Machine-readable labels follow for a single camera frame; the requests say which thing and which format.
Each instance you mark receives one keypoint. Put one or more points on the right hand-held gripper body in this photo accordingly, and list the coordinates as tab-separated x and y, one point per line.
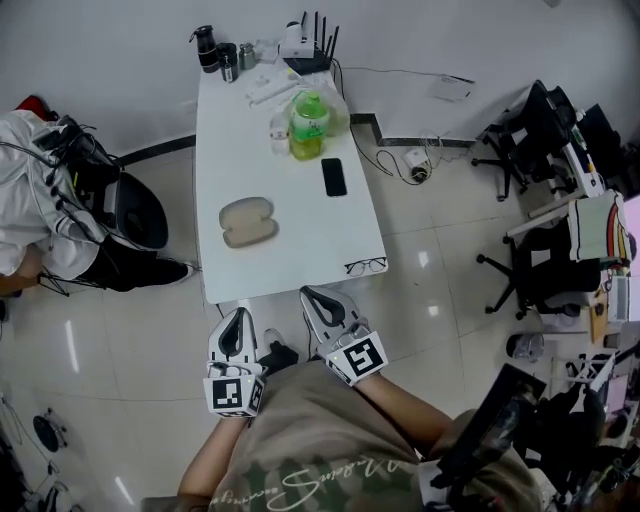
360	357

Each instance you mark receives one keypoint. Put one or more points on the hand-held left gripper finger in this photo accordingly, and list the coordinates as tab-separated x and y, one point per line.
216	340
251	340

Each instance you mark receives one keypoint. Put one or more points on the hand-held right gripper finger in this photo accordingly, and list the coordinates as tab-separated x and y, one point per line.
312	320
350	310

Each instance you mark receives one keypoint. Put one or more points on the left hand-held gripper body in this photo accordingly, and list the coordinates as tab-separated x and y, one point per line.
232	395

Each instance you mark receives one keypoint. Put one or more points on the black-rimmed eyeglasses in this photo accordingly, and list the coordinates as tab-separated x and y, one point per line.
372	260

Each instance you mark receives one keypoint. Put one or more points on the beige glasses case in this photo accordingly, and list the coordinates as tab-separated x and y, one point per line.
247	222

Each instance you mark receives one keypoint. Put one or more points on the person's left forearm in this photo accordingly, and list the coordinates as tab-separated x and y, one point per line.
210	460

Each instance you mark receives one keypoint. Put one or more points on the person's right forearm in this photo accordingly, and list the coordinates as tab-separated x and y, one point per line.
405	415

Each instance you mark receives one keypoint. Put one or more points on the person's left leg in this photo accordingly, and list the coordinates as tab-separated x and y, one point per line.
280	355

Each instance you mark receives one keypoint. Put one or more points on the person's beige printed shirt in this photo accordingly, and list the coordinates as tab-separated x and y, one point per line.
320	440

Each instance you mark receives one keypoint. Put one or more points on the black smartphone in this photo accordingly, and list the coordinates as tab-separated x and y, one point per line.
334	177

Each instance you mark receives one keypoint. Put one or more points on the black chest-mounted box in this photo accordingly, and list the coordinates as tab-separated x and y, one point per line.
492	425

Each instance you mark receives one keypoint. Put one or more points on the trash bin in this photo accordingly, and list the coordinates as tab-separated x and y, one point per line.
525	347

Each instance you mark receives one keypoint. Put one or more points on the white power adapter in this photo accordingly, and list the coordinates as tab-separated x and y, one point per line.
416	157

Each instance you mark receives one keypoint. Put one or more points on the green tea bottle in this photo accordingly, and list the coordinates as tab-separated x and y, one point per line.
307	130

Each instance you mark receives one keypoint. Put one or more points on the round black fan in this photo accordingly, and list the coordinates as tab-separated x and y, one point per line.
49	431

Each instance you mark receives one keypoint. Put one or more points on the clear plastic bag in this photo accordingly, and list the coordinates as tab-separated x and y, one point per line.
339	112

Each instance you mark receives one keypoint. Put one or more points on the black office chair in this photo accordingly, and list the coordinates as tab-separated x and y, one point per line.
535	135
545	270

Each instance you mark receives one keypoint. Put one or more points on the white paper sheet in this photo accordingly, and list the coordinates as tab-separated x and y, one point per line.
452	89

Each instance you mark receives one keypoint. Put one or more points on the black router with antennas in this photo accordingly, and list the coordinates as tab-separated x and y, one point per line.
310	64

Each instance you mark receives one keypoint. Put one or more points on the white striped cushion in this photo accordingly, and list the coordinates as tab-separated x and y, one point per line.
597	227

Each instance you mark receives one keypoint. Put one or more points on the black labelled flask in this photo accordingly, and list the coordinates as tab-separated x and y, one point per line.
227	62

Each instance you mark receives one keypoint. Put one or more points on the small silver flask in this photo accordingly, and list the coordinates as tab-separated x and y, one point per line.
247	56

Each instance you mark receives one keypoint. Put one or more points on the white tissue packet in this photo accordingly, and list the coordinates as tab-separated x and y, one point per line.
267	50

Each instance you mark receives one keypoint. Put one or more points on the white box device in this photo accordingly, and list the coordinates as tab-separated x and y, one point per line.
295	42

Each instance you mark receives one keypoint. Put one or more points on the tall black sports bottle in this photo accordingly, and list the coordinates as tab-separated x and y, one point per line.
205	50

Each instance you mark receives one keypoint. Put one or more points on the red cloth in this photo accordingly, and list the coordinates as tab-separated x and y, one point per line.
32	107

